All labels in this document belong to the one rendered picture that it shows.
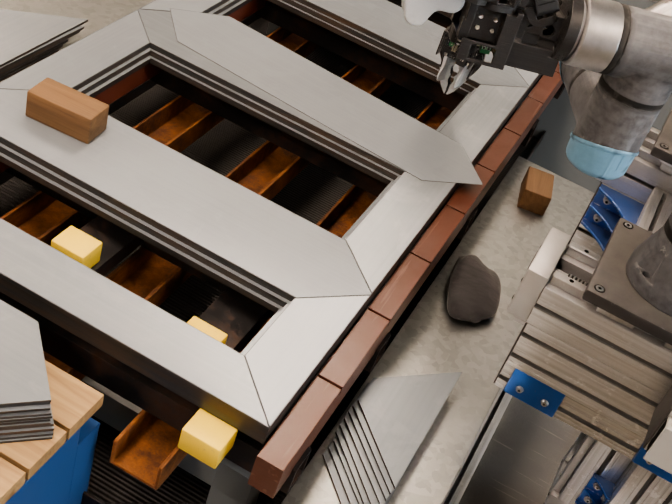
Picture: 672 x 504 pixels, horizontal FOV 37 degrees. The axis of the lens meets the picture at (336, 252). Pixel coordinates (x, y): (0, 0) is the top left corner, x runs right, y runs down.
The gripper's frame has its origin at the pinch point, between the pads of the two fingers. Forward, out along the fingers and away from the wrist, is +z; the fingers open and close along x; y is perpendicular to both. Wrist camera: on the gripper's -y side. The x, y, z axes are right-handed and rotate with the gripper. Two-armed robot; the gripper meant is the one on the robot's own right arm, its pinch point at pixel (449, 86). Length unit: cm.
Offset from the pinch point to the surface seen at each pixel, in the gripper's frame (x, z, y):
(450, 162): 8.8, 5.2, 17.3
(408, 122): -3.0, 5.3, 10.8
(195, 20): -52, 5, 12
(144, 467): -2, 22, 99
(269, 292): -1, 7, 72
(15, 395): -16, 5, 112
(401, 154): 0.4, 5.3, 22.6
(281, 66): -30.8, 5.3, 13.2
